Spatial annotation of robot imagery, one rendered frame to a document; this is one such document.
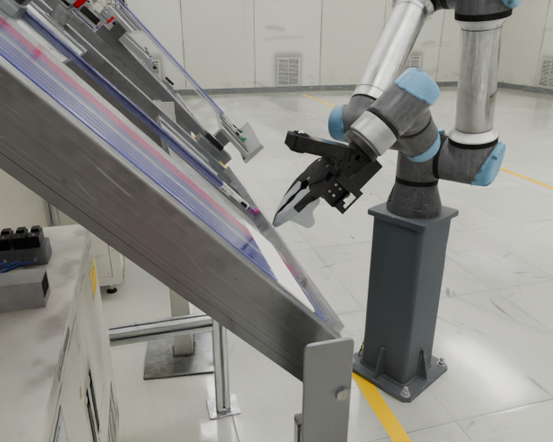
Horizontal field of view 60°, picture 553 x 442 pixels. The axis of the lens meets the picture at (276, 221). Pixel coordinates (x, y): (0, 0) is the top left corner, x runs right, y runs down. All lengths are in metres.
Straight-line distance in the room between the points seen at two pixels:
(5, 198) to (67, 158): 1.59
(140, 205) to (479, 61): 0.93
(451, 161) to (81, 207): 1.02
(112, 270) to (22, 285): 1.23
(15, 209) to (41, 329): 1.23
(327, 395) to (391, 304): 0.99
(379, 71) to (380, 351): 0.87
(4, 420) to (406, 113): 0.71
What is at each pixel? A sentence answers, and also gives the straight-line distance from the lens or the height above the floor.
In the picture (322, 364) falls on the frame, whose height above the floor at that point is 0.74.
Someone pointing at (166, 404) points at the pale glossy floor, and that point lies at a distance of 1.55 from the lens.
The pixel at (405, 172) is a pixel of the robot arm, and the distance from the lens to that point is 1.34.
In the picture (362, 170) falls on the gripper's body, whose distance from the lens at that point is 0.86.
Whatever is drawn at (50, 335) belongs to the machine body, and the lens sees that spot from 0.77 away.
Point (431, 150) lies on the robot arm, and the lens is 0.97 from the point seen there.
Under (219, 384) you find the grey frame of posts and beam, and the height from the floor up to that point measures 0.10.
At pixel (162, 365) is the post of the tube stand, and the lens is 1.67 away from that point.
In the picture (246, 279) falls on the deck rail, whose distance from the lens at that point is 0.45.
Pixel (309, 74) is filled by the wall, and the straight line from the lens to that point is 9.01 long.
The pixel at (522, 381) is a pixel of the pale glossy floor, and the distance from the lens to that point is 1.76.
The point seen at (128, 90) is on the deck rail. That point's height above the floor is 0.91.
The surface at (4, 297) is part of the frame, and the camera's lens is 0.85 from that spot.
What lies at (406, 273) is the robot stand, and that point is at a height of 0.39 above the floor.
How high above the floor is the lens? 1.02
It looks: 22 degrees down
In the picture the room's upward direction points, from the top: straight up
